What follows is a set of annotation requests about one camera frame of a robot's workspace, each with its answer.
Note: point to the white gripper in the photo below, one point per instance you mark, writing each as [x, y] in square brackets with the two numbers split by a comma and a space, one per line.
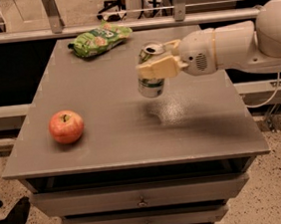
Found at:
[197, 54]

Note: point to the green white 7up can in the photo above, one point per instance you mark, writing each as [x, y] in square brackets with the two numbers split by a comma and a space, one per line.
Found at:
[150, 86]

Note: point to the middle grey drawer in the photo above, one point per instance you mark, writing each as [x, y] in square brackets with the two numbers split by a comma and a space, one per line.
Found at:
[167, 215]

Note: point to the top grey drawer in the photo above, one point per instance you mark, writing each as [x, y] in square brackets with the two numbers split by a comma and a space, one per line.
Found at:
[139, 195]

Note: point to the black office chair base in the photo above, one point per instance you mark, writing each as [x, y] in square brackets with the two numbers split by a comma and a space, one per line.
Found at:
[112, 10]

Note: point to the grey drawer cabinet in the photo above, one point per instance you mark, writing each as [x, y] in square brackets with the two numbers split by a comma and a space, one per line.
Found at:
[199, 126]

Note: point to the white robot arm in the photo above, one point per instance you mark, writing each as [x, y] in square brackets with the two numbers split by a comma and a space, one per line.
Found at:
[249, 46]

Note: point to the green chip bag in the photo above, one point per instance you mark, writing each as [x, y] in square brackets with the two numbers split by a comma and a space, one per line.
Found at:
[99, 40]

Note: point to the metal railing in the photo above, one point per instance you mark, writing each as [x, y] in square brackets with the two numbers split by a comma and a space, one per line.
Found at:
[27, 20]

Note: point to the grey drawer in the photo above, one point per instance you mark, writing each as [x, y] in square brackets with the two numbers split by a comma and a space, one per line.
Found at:
[167, 215]
[139, 195]

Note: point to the red apple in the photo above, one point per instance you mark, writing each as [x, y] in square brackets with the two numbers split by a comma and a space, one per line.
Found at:
[66, 126]

